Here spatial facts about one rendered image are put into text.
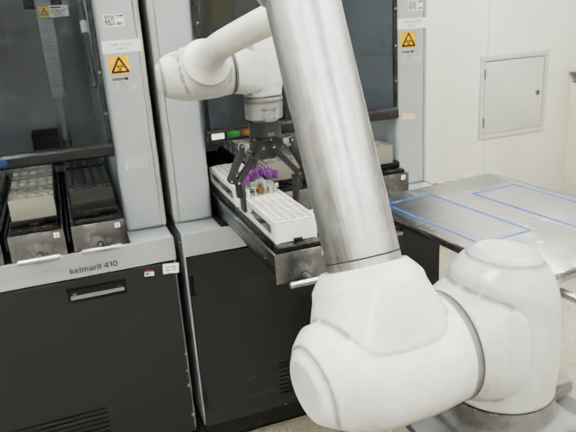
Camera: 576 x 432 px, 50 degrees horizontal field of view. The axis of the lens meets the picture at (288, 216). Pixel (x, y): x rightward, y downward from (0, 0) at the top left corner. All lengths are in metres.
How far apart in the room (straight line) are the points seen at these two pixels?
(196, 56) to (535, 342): 0.83
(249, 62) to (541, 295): 0.81
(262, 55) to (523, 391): 0.87
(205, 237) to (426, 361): 1.07
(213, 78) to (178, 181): 0.53
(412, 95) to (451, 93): 1.45
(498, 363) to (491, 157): 2.88
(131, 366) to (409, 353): 1.21
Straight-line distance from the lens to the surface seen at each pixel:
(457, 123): 3.51
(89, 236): 1.71
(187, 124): 1.77
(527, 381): 0.92
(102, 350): 1.84
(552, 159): 3.98
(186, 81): 1.34
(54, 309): 1.77
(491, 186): 1.76
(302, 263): 1.36
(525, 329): 0.87
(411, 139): 2.04
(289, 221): 1.36
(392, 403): 0.77
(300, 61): 0.82
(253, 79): 1.40
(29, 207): 1.76
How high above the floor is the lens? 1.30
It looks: 18 degrees down
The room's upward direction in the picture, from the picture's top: 4 degrees counter-clockwise
